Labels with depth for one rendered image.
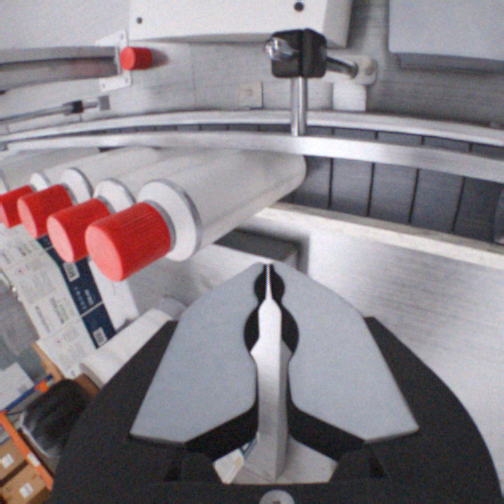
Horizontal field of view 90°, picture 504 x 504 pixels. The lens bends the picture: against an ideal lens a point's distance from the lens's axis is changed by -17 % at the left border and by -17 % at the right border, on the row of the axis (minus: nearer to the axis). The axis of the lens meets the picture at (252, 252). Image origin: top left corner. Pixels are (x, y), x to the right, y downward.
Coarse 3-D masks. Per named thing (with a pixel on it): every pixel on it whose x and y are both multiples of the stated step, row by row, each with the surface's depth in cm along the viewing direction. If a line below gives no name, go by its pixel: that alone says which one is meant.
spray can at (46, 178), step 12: (96, 156) 30; (108, 156) 31; (48, 168) 26; (60, 168) 26; (36, 180) 25; (48, 180) 25; (12, 192) 23; (24, 192) 24; (0, 204) 22; (12, 204) 23; (0, 216) 24; (12, 216) 23
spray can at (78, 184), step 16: (96, 160) 23; (112, 160) 24; (128, 160) 24; (144, 160) 25; (160, 160) 27; (64, 176) 21; (80, 176) 21; (96, 176) 22; (112, 176) 23; (48, 192) 20; (64, 192) 20; (80, 192) 21; (32, 208) 18; (48, 208) 19; (64, 208) 20; (32, 224) 19
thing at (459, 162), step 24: (24, 144) 42; (48, 144) 37; (72, 144) 34; (96, 144) 31; (120, 144) 29; (144, 144) 27; (168, 144) 25; (192, 144) 24; (216, 144) 23; (240, 144) 22; (264, 144) 21; (288, 144) 20; (312, 144) 19; (336, 144) 18; (360, 144) 17; (384, 144) 16; (408, 144) 16; (432, 168) 15; (456, 168) 15; (480, 168) 14
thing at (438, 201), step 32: (128, 128) 39; (160, 128) 36; (192, 128) 33; (224, 128) 31; (256, 128) 29; (288, 128) 27; (320, 128) 26; (320, 160) 27; (352, 160) 26; (320, 192) 29; (352, 192) 27; (384, 192) 25; (416, 192) 24; (448, 192) 22; (480, 192) 21; (416, 224) 25; (448, 224) 23; (480, 224) 22
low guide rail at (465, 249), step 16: (272, 208) 28; (288, 208) 28; (304, 208) 28; (304, 224) 27; (320, 224) 26; (336, 224) 25; (352, 224) 25; (368, 224) 24; (384, 224) 24; (400, 224) 24; (384, 240) 24; (400, 240) 23; (416, 240) 22; (432, 240) 22; (448, 240) 21; (464, 240) 21; (448, 256) 21; (464, 256) 21; (480, 256) 20; (496, 256) 19
